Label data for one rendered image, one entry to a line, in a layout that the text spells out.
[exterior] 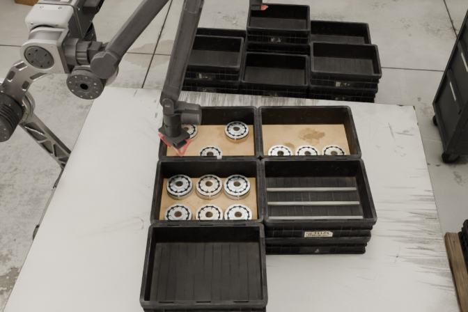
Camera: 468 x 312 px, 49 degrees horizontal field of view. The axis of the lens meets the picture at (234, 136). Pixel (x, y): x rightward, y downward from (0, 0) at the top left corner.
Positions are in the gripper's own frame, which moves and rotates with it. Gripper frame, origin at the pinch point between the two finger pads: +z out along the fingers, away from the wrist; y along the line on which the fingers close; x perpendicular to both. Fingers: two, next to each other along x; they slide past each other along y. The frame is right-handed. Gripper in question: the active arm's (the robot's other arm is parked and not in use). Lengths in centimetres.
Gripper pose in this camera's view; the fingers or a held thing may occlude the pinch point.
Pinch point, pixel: (176, 149)
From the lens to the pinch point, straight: 184.6
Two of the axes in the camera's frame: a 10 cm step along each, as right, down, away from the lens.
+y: -7.1, -5.1, 4.9
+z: 0.1, 6.9, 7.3
